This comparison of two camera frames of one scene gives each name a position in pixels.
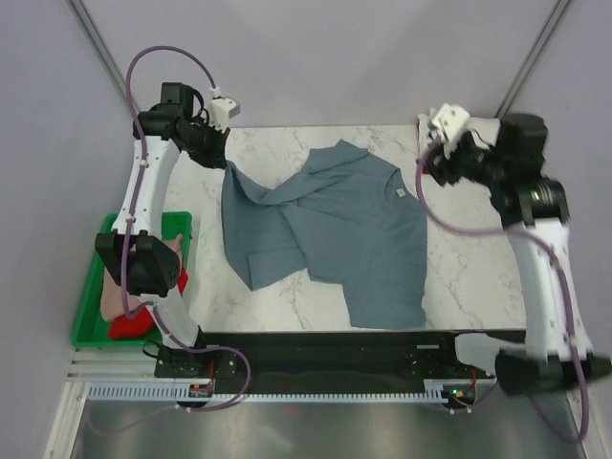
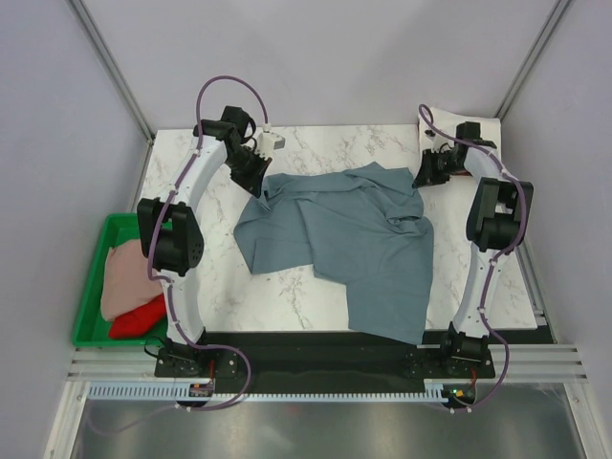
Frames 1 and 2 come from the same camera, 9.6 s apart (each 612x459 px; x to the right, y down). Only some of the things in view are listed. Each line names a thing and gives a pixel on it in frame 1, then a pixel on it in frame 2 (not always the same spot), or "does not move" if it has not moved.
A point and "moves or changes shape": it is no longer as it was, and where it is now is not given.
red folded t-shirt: [141, 322] does not move
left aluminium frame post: [86, 19] does not move
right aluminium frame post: [558, 10] does not move
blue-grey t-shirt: [351, 216] moves or changes shape
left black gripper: [217, 158] to [253, 183]
